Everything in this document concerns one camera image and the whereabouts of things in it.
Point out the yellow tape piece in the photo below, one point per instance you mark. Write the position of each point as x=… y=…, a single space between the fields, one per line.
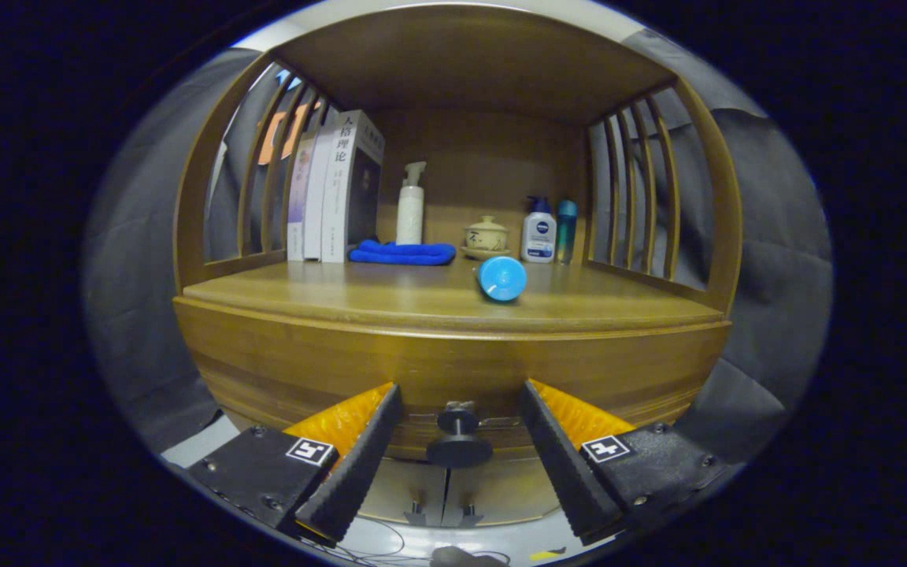
x=546 y=554

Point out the wooden cabinet door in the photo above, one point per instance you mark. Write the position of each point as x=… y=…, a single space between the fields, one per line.
x=501 y=488
x=406 y=488

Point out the thin white book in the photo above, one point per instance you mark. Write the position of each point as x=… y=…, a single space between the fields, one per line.
x=316 y=189

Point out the beige lidded teacup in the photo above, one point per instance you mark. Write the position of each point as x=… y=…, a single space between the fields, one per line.
x=486 y=236

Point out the wooden countertop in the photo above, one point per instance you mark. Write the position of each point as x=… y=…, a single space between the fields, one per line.
x=390 y=295

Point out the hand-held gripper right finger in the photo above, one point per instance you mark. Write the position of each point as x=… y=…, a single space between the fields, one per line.
x=564 y=465

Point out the wooden cabinet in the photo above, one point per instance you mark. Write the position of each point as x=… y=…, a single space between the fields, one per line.
x=469 y=71

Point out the teal slim bottle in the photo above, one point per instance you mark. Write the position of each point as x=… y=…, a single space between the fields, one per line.
x=566 y=232

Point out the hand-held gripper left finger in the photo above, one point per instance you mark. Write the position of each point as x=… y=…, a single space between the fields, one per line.
x=363 y=465

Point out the black round drawer knob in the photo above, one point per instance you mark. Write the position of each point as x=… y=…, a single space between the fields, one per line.
x=459 y=445

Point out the thick grey portrait book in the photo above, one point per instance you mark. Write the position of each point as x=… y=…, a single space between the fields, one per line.
x=351 y=189

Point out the white pump bottle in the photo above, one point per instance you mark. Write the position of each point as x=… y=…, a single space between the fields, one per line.
x=410 y=209

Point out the blue folded cloth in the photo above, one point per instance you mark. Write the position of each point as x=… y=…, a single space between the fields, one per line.
x=402 y=253

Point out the blue white cosmetic tube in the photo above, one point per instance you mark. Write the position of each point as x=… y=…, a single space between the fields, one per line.
x=501 y=278

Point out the lavender book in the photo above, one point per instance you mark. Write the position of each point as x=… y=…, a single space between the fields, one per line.
x=298 y=197

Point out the white bottle blue cap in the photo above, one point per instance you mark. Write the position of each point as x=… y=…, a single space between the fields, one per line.
x=538 y=235

